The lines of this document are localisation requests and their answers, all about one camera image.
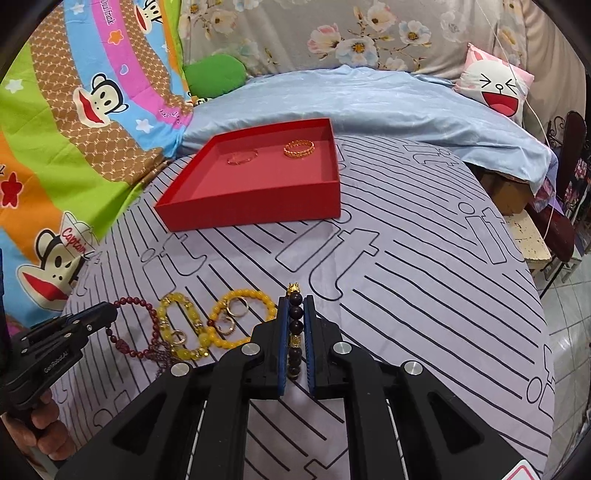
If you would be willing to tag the white wooden stool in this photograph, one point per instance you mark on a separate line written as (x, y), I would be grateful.
(531, 240)

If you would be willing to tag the light blue blanket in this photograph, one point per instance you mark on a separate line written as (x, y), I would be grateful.
(369, 101)

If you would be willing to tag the colourful monkey print blanket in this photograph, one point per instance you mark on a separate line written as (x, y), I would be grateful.
(60, 138)

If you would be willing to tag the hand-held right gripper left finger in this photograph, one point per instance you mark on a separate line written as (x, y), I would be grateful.
(281, 350)

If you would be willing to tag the red tray box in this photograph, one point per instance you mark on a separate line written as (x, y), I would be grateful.
(258, 184)

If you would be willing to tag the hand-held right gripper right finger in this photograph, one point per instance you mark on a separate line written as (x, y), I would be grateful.
(310, 350)

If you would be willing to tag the green pillow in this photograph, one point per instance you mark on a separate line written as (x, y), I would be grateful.
(212, 74)

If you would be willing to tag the dark wooden chair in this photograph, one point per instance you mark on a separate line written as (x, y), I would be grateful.
(570, 221)

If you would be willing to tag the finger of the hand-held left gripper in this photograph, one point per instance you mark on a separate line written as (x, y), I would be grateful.
(69, 339)
(99, 314)

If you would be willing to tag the grey floral sheet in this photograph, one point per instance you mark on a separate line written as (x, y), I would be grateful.
(286, 32)

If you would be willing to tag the thin gold bangle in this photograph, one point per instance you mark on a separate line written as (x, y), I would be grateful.
(243, 157)

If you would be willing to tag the pink bunny face pillow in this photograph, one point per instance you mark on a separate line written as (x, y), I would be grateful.
(498, 83)

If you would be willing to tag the brown cardboard box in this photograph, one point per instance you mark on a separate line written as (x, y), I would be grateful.
(508, 189)

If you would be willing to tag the person's left hand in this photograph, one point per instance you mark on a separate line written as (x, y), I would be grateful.
(62, 415)

